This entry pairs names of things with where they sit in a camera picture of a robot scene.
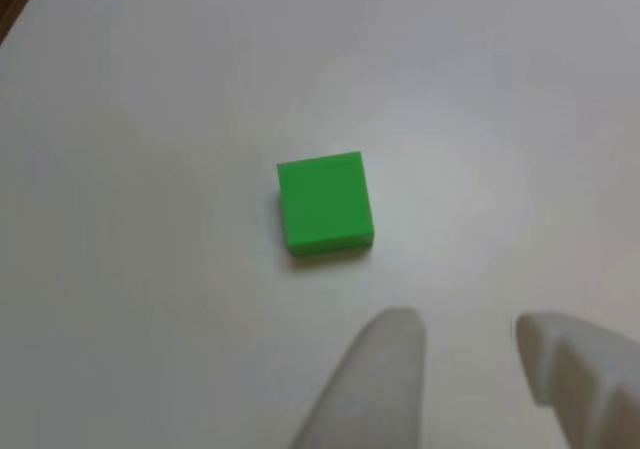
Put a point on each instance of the green cube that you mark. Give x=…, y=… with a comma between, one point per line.
x=325, y=201

